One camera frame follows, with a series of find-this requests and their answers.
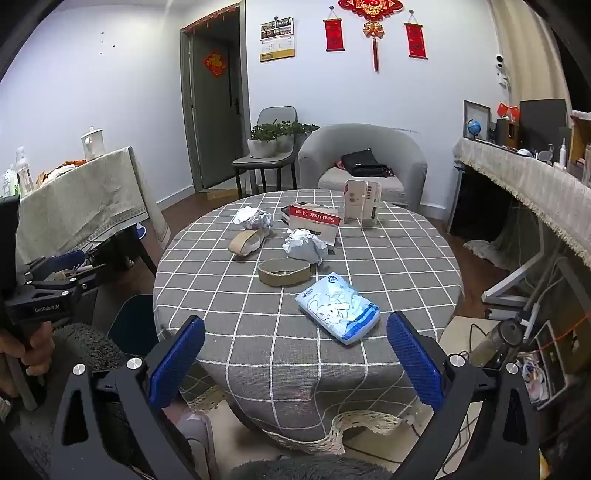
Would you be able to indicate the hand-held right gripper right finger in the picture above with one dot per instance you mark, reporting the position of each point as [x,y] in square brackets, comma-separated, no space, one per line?
[413,364]

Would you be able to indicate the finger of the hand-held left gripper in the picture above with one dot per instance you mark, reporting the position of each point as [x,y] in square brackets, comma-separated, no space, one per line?
[60,282]
[57,263]

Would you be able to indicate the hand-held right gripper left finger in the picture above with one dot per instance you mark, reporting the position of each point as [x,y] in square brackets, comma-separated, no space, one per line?
[178,360]

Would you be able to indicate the grey paper ball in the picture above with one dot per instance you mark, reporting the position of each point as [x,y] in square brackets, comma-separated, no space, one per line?
[304,248]
[253,219]

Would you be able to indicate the person's left hand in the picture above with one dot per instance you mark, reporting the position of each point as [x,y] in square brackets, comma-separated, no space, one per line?
[40,353]

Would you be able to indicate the dark blue chair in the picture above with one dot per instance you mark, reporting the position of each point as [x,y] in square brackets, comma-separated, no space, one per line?
[134,323]

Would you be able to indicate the grey fleece clothing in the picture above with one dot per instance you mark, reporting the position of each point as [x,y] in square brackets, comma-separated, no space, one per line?
[87,346]

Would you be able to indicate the beige side tablecloth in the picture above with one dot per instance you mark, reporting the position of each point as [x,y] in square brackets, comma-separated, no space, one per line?
[83,198]

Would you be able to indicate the blue tissue pack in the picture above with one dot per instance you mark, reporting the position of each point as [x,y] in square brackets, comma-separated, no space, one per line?
[339,309]

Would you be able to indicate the clear plastic bottles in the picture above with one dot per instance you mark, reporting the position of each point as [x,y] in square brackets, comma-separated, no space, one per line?
[18,173]

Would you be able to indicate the grey checked tablecloth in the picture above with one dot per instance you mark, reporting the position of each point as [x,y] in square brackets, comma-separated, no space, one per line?
[295,332]

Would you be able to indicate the white jug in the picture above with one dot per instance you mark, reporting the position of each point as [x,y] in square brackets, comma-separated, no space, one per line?
[93,145]

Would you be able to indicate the white striped packet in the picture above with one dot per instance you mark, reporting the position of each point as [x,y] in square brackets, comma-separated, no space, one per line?
[373,203]

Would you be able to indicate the white phone box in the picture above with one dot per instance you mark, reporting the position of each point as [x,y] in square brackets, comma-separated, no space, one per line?
[354,199]

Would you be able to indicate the red and white box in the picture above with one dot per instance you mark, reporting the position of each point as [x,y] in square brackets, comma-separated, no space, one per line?
[314,219]

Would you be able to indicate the grey door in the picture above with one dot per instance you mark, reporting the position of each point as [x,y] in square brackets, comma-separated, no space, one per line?
[212,129]

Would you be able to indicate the black handbag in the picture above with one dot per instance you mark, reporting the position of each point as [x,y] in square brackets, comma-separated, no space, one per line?
[364,162]

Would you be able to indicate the red cloth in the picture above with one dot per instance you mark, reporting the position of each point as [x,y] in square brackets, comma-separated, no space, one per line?
[339,165]

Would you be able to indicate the beige lace desk cloth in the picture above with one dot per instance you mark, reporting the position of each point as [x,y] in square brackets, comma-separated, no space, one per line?
[531,184]

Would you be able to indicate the large white potted plant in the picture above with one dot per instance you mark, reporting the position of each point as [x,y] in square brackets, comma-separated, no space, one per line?
[262,146]

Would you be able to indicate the grey armchair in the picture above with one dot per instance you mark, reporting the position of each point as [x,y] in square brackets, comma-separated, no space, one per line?
[323,147]

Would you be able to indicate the small blue globe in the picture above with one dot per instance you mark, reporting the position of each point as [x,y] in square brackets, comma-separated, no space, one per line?
[473,127]

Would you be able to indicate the small white potted plant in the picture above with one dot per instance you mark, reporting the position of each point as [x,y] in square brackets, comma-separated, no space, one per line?
[285,138]
[302,131]

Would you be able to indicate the dark brown box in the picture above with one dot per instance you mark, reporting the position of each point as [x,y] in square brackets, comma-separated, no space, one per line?
[505,134]

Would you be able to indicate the red door ornament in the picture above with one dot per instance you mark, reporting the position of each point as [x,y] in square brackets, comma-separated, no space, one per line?
[215,63]

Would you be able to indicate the white slim bottle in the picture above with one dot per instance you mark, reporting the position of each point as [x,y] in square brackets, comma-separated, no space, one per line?
[563,154]

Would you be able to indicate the grey dining chair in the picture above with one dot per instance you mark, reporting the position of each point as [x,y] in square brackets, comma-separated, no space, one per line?
[274,115]

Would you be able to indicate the black monitor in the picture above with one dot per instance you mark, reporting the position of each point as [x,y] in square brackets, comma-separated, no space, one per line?
[542,129]

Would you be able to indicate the small red flags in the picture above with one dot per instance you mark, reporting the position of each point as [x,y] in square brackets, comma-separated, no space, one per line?
[507,110]

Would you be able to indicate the wooden shelf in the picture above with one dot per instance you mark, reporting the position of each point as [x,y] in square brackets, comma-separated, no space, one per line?
[579,143]

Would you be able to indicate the red hanging scroll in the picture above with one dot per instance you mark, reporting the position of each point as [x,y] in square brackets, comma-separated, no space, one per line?
[415,41]
[334,36]

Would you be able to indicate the beige curtain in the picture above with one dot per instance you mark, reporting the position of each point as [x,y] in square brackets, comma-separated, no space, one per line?
[531,50]

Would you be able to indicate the white desk leg frame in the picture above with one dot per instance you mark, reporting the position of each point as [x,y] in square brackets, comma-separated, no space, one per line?
[512,281]

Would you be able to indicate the picture frame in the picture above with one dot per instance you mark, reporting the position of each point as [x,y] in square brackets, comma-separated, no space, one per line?
[482,113]

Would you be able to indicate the white security camera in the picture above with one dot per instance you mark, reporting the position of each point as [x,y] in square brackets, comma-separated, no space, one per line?
[502,69]

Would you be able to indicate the wall calendar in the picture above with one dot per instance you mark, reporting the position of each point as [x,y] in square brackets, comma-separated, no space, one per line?
[277,41]

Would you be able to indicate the red knot wall decoration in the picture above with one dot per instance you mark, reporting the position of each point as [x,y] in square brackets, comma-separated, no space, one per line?
[371,9]

